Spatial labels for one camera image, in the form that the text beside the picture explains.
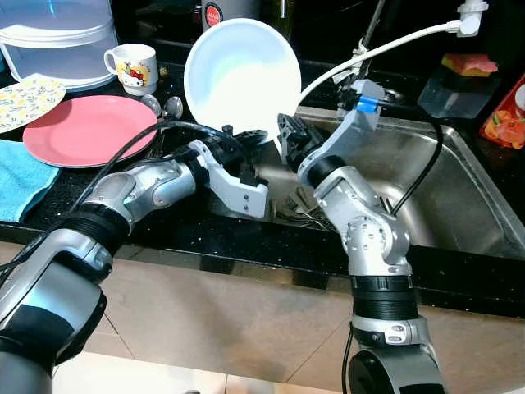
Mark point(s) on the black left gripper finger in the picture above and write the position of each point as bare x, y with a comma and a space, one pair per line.
250, 134

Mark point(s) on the pink plate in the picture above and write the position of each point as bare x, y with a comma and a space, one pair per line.
86, 131

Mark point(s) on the floral patterned plate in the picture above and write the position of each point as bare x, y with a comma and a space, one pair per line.
29, 103

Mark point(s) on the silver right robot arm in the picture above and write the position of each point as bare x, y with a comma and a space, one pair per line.
369, 230

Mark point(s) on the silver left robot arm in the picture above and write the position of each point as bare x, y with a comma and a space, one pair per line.
139, 189

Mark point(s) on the round metal sink strainer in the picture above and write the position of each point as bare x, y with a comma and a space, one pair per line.
395, 92

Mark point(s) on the grey tumbler with red logo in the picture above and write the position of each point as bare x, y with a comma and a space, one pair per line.
221, 10

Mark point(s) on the white cartoon cat mug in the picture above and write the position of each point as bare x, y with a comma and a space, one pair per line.
135, 70

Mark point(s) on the beige cabinet front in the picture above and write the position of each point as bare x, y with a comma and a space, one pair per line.
246, 320

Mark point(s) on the stainless steel sink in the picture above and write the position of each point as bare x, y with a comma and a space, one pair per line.
467, 197

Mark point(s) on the pink and yellow sponge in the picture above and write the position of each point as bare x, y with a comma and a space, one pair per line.
469, 64

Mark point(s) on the red peach soap bottle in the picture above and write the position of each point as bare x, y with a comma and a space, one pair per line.
507, 123

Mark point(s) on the translucent plastic lidded container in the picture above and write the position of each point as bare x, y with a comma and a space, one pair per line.
57, 45

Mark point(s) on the blue towel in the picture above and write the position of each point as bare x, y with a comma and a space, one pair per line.
20, 180

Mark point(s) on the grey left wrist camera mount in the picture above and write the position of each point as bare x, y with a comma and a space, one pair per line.
246, 201

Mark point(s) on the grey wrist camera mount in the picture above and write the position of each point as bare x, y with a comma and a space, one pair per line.
246, 201
353, 127

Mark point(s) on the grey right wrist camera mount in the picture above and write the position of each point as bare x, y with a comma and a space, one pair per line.
353, 127

